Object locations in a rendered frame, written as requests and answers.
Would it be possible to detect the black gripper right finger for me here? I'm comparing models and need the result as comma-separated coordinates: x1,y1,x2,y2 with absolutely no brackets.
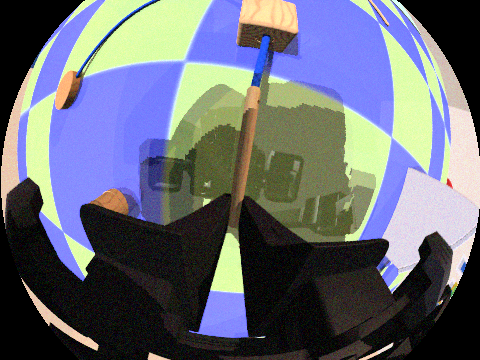
239,196,389,337

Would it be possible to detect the brown wooden block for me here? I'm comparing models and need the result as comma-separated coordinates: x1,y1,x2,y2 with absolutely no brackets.
236,0,299,52

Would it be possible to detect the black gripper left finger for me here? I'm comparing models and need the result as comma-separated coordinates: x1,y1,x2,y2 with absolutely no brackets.
79,193,232,332

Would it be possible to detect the blue string with wooden stick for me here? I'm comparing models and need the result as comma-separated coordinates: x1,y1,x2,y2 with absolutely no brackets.
76,0,271,228

